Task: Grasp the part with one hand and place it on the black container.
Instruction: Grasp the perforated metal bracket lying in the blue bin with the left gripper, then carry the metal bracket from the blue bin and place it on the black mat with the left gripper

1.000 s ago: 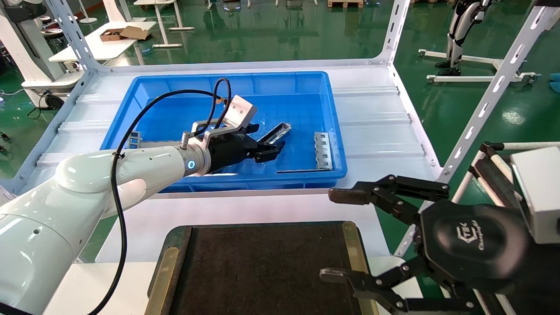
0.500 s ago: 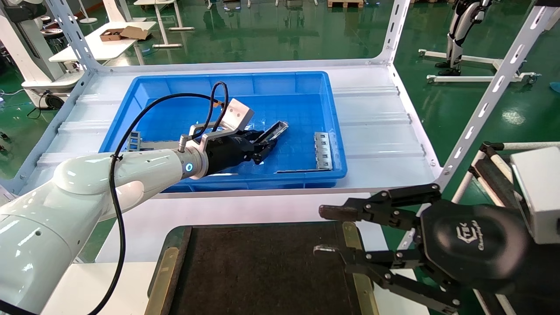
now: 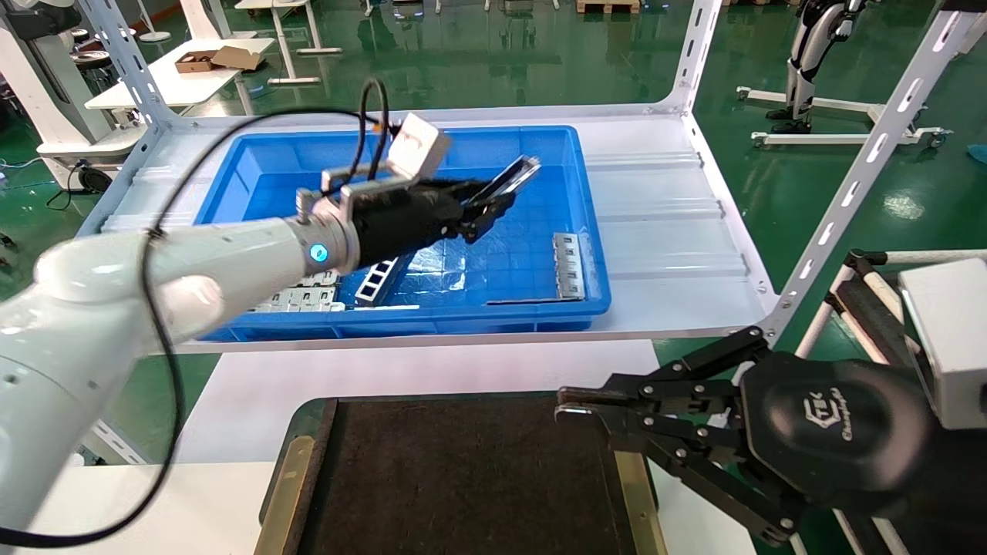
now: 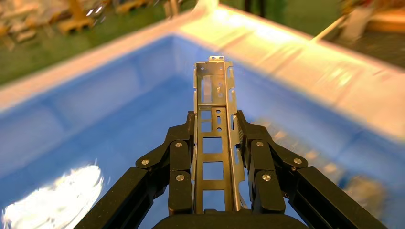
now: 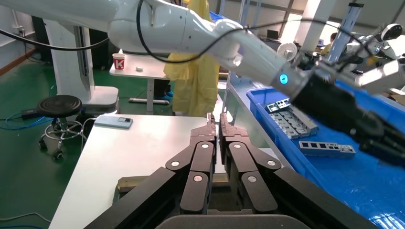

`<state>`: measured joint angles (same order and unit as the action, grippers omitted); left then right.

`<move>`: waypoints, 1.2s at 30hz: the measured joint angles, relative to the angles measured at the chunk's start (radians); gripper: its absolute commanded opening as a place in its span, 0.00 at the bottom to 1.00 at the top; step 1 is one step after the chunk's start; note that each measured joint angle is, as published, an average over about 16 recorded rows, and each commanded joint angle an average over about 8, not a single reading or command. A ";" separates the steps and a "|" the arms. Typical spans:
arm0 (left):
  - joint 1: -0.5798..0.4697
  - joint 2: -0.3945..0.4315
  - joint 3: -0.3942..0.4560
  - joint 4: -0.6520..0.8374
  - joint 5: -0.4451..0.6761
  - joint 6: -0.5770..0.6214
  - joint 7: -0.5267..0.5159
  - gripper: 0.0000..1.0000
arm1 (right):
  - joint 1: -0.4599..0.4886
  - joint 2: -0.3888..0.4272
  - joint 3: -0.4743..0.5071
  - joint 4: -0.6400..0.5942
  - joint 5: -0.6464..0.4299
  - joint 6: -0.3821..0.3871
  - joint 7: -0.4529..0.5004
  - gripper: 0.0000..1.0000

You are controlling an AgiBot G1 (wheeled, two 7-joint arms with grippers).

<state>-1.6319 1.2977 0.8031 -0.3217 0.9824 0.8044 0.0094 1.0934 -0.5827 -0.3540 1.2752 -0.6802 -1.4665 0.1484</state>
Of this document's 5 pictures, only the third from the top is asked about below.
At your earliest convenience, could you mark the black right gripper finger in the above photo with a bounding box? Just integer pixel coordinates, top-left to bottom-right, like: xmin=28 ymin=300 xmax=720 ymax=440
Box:
xmin=554 ymin=405 xmax=807 ymax=548
xmin=557 ymin=327 xmax=772 ymax=422

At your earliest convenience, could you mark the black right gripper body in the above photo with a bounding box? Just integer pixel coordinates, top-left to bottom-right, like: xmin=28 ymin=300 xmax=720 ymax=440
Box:
xmin=740 ymin=353 xmax=987 ymax=555

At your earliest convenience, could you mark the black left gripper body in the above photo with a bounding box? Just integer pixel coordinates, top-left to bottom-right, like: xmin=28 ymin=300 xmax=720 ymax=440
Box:
xmin=351 ymin=179 xmax=496 ymax=270

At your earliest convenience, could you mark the blue plastic bin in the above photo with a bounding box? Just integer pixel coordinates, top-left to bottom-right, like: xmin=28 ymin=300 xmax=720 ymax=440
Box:
xmin=194 ymin=126 xmax=612 ymax=342

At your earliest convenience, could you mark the black cart with white pipes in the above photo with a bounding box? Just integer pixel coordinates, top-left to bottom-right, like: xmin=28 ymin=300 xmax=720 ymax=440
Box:
xmin=788 ymin=248 xmax=987 ymax=555

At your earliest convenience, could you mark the white slotted metal rack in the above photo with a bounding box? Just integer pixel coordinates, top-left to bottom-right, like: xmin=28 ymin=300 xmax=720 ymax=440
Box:
xmin=77 ymin=0 xmax=987 ymax=467

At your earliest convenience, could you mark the black tray with brass rim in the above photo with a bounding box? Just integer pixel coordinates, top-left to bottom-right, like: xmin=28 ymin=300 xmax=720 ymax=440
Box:
xmin=254 ymin=392 xmax=668 ymax=555

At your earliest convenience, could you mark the flat open cardboard box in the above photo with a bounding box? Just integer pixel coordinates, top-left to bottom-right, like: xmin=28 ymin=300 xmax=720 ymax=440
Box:
xmin=175 ymin=45 xmax=263 ymax=75

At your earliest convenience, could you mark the white table with box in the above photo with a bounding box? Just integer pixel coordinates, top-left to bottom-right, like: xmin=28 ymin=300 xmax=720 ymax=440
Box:
xmin=85 ymin=37 xmax=276 ymax=113

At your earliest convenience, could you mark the humanoid robot on stand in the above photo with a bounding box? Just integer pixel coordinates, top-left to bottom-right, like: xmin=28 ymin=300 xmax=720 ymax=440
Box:
xmin=736 ymin=0 xmax=953 ymax=150

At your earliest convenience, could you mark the white machine base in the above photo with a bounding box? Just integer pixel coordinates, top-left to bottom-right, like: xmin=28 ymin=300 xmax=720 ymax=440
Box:
xmin=0 ymin=0 xmax=147 ymax=193

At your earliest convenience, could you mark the silver ladder shaped bracket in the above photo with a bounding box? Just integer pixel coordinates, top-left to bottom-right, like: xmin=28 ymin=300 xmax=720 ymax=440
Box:
xmin=353 ymin=257 xmax=399 ymax=307

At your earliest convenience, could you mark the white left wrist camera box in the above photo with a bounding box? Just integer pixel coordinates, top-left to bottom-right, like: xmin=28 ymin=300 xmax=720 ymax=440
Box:
xmin=386 ymin=113 xmax=452 ymax=184

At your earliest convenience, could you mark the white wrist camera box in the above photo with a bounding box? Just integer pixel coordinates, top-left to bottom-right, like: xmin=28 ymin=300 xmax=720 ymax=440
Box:
xmin=386 ymin=113 xmax=452 ymax=184
xmin=897 ymin=257 xmax=987 ymax=430

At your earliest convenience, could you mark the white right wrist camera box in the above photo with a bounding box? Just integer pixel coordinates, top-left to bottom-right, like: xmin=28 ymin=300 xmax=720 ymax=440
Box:
xmin=897 ymin=257 xmax=987 ymax=430

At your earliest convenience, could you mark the white pedestal table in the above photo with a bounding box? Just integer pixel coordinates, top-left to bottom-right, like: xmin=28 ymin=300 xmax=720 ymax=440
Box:
xmin=234 ymin=0 xmax=344 ymax=86

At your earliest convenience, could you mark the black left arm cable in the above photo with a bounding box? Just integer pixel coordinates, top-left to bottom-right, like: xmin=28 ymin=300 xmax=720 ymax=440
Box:
xmin=0 ymin=77 xmax=403 ymax=550

